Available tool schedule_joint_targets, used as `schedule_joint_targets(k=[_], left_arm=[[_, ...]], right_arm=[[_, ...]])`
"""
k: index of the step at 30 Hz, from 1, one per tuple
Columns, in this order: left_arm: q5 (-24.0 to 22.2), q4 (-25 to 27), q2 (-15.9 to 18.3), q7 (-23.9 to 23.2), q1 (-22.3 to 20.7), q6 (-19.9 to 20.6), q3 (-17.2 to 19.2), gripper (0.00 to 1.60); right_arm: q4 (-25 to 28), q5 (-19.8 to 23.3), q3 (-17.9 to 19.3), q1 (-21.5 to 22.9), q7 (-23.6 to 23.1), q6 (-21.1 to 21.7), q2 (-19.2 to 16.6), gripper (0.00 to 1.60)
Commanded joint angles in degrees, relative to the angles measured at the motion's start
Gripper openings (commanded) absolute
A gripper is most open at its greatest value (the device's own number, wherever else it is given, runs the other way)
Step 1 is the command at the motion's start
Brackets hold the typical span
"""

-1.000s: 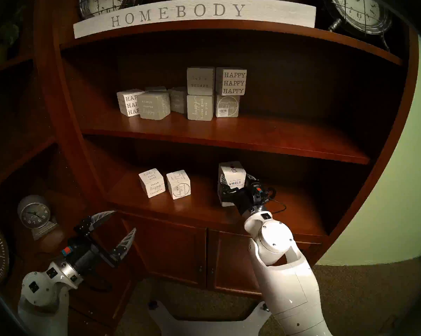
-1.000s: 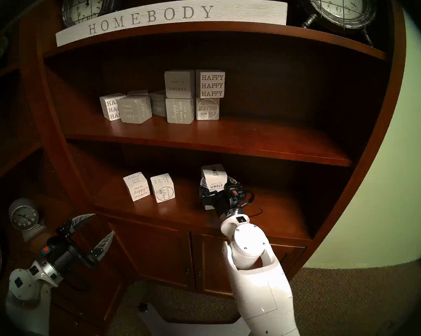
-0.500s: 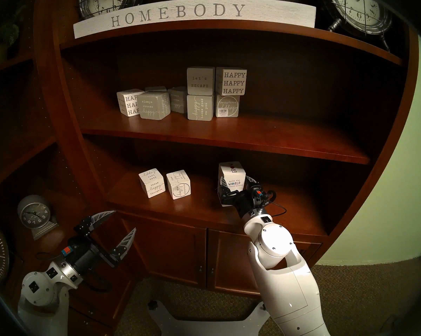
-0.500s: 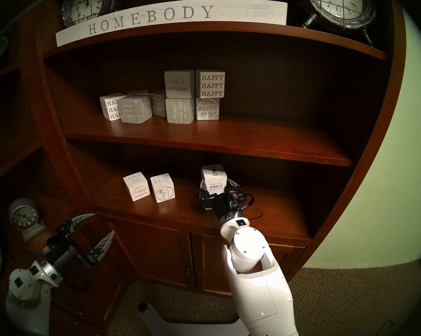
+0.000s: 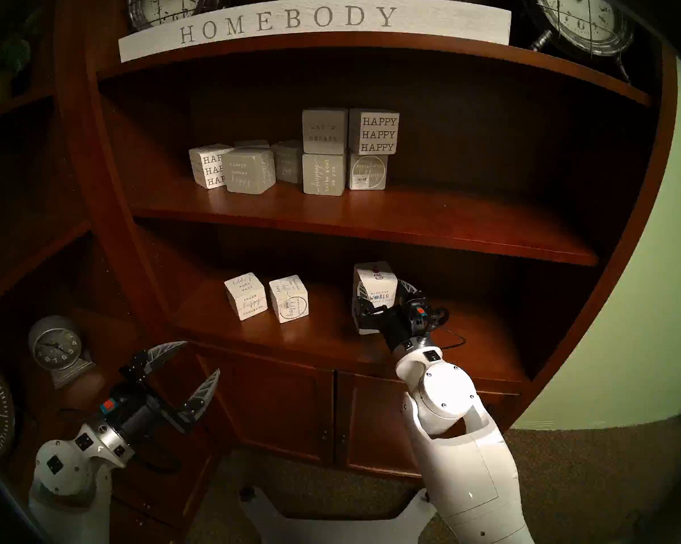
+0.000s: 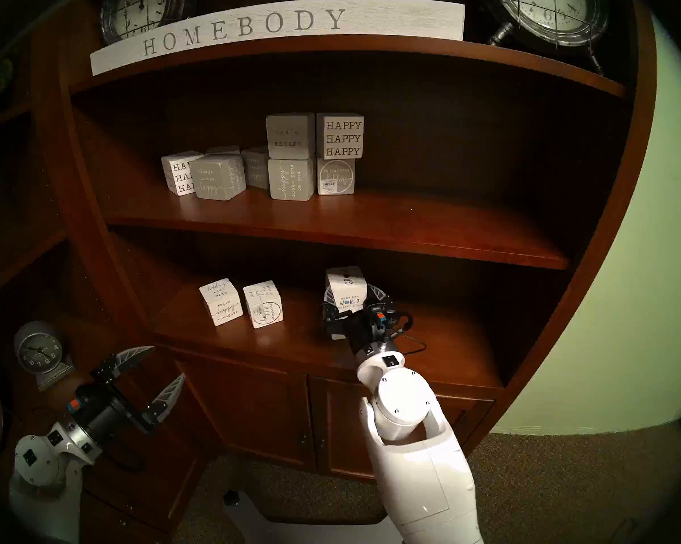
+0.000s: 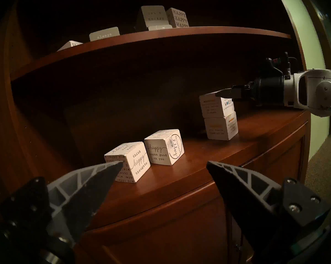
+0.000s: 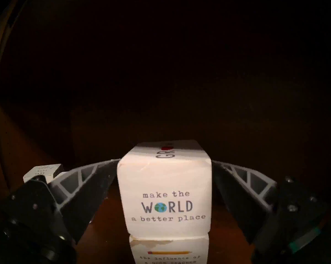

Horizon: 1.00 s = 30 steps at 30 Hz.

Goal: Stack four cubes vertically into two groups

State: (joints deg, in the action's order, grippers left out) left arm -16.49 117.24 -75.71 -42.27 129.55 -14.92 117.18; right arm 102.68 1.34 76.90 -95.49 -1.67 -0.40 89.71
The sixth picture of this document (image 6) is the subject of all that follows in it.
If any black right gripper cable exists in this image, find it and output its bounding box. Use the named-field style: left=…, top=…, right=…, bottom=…
left=394, top=313, right=426, bottom=356

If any white HOMEBODY wooden sign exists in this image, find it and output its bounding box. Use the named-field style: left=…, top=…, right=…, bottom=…
left=90, top=0, right=466, bottom=77

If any white GROW teacher cube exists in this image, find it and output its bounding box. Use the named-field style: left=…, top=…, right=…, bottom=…
left=325, top=266, right=369, bottom=312
left=325, top=308, right=350, bottom=341

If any wooden cabinet door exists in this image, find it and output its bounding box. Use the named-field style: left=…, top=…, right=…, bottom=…
left=170, top=350, right=313, bottom=473
left=309, top=376, right=497, bottom=487

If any white HAPPY print cube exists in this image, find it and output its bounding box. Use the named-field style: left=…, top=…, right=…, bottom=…
left=160, top=150, right=205, bottom=196
left=316, top=114, right=365, bottom=160

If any white think happy thoughts cube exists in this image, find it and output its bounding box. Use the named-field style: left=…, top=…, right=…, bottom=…
left=199, top=278, right=244, bottom=326

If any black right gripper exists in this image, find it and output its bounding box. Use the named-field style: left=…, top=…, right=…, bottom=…
left=322, top=285, right=399, bottom=356

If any grey lets escape cube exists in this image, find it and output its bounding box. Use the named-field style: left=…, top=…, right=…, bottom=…
left=266, top=113, right=316, bottom=160

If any small grey alarm clock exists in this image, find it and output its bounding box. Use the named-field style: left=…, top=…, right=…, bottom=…
left=14, top=321, right=76, bottom=392

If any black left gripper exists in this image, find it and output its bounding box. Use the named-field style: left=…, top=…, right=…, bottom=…
left=67, top=346, right=187, bottom=445

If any white happy everything cube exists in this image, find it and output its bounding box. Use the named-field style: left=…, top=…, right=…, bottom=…
left=244, top=280, right=284, bottom=329
left=317, top=158, right=356, bottom=196

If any dark wooden bookshelf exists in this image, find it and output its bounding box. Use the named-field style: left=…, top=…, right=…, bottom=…
left=0, top=0, right=658, bottom=544

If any round caged metal clock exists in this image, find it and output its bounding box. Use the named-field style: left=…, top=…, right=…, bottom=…
left=100, top=0, right=199, bottom=45

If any caged metal clock with stand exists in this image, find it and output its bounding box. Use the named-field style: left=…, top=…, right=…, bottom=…
left=479, top=0, right=610, bottom=76

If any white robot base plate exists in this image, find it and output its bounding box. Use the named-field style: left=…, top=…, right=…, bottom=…
left=223, top=489, right=400, bottom=544

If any grey happy looks good cube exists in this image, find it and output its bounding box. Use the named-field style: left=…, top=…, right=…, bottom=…
left=267, top=158, right=317, bottom=201

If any grey always choose happy cube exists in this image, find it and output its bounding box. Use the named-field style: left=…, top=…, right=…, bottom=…
left=193, top=154, right=247, bottom=201
left=241, top=146, right=271, bottom=189

